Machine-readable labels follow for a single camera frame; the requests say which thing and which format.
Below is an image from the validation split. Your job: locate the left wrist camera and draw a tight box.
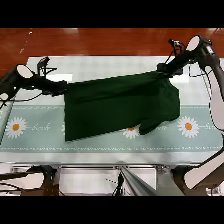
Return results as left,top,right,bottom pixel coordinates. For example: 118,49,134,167
35,56,58,77

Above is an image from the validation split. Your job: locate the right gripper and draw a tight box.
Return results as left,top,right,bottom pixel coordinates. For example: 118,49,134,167
156,61,184,79

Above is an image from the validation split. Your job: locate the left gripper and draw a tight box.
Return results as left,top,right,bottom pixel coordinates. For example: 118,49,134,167
49,80,70,98

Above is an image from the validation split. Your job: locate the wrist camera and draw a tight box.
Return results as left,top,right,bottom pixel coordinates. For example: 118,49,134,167
167,38,186,56
35,56,58,77

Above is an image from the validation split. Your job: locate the silver frame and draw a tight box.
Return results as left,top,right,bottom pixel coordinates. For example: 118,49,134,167
0,161,224,197

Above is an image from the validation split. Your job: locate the dark green T-shirt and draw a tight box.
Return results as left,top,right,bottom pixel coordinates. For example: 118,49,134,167
63,70,182,143

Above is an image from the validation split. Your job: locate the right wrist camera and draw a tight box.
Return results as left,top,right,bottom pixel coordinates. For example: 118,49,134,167
167,38,186,56

